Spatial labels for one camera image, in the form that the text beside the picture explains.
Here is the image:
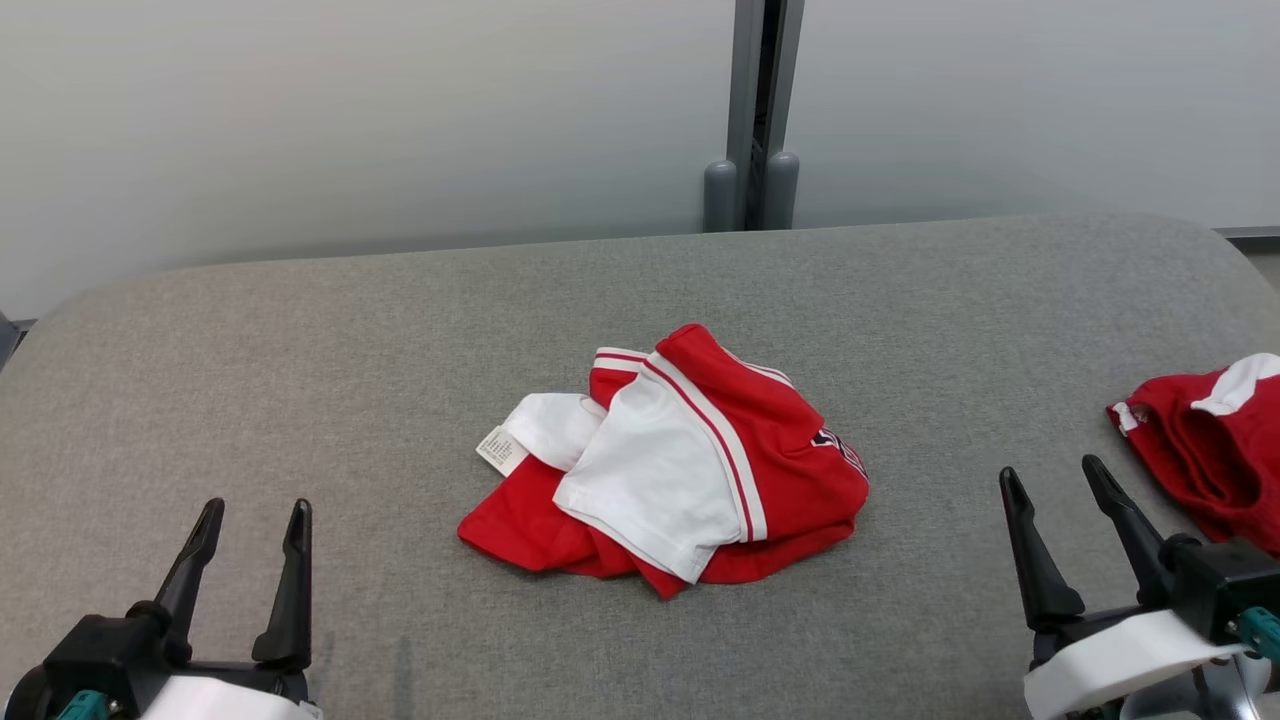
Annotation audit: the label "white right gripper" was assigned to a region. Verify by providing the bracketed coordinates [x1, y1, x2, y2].
[998, 454, 1251, 720]

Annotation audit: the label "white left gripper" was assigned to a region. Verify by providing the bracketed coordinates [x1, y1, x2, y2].
[135, 497, 323, 720]

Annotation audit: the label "red shorts with Bulls print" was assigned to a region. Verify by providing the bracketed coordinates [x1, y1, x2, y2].
[1106, 352, 1280, 557]

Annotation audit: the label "red t-shirt with white sleeves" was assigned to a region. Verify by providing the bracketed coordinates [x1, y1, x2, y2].
[457, 322, 871, 601]

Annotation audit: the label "right arm cable, teal plug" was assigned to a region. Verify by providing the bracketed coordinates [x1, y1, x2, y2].
[1230, 605, 1280, 666]

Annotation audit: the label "grey partition post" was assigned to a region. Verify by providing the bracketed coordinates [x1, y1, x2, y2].
[702, 0, 806, 233]

